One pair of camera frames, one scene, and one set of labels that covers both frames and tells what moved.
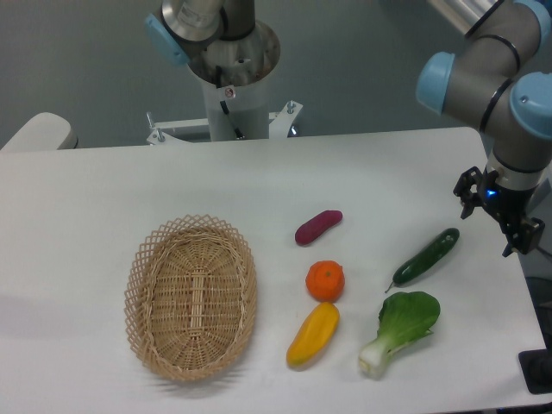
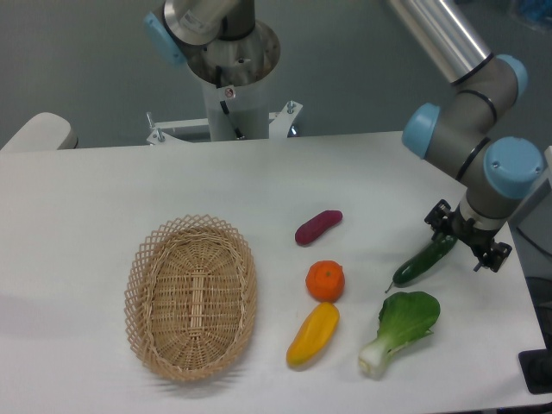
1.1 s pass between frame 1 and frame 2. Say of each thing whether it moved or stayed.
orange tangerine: stayed
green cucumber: stayed
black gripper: moved
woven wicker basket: stayed
